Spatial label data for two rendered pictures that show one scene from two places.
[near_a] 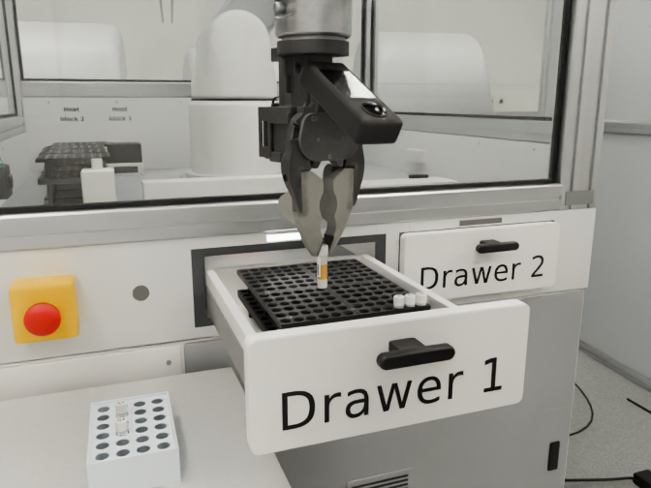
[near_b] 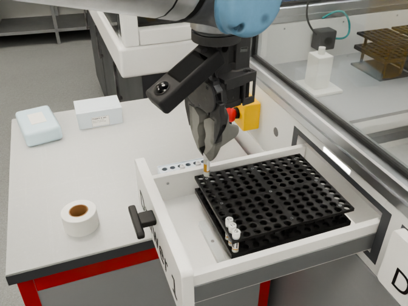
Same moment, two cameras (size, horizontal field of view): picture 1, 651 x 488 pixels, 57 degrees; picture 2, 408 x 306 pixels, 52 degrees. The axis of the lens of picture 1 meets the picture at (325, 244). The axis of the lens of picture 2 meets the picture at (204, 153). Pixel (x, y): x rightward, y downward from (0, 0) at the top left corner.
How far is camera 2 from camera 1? 86 cm
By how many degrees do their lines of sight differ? 83
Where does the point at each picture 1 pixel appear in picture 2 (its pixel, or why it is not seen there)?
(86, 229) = (268, 84)
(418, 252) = (399, 252)
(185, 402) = not seen: hidden behind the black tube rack
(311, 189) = (193, 117)
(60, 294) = (241, 108)
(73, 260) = (261, 96)
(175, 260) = (288, 126)
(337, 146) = (202, 101)
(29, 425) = not seen: hidden behind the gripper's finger
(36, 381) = (247, 141)
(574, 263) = not seen: outside the picture
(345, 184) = (209, 127)
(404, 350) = (133, 213)
